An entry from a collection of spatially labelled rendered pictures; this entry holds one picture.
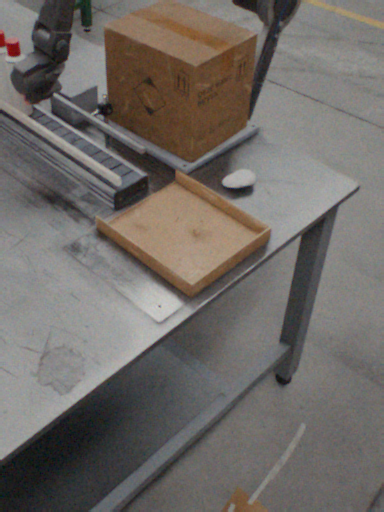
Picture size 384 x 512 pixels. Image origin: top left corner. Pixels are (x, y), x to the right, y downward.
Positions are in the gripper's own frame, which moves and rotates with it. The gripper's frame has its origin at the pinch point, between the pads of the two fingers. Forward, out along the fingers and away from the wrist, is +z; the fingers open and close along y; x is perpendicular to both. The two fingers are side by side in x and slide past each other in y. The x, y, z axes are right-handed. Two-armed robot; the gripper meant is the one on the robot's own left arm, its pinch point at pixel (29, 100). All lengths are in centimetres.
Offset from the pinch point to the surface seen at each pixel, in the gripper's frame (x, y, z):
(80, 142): 16.9, -2.1, -6.8
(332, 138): 53, -177, 72
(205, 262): 58, 4, -34
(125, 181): 32.4, 0.6, -19.2
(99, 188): 30.4, 5.2, -14.9
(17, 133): 5.1, 5.1, 5.7
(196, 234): 52, -2, -29
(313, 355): 112, -57, 28
